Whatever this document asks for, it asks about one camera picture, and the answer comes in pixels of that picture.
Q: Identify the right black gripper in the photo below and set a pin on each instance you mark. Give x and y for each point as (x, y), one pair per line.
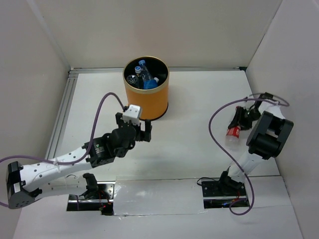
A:
(239, 120)

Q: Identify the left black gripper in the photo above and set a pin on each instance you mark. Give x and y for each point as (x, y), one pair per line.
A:
(145, 135)

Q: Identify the clear bottle red label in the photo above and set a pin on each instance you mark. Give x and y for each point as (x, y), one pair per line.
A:
(232, 137)

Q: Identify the clear bottle blue label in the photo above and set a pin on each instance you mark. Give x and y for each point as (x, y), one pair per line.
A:
(149, 82)

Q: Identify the large clear bottle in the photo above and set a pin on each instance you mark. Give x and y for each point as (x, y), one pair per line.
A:
(133, 80)

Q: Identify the clear bottle white-blue cap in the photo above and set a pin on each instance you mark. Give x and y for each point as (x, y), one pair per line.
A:
(138, 71)

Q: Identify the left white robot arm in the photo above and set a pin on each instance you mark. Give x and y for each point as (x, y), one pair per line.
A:
(68, 174)

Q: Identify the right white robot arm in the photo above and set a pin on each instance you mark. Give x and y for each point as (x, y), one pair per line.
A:
(269, 133)

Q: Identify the orange cylindrical bin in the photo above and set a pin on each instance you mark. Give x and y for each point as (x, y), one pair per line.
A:
(154, 102)

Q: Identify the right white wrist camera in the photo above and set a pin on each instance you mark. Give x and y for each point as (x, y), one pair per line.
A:
(248, 104)

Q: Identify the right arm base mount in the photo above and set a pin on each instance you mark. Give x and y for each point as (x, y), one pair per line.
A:
(222, 192)

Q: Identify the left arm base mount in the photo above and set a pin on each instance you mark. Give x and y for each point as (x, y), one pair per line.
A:
(98, 197)

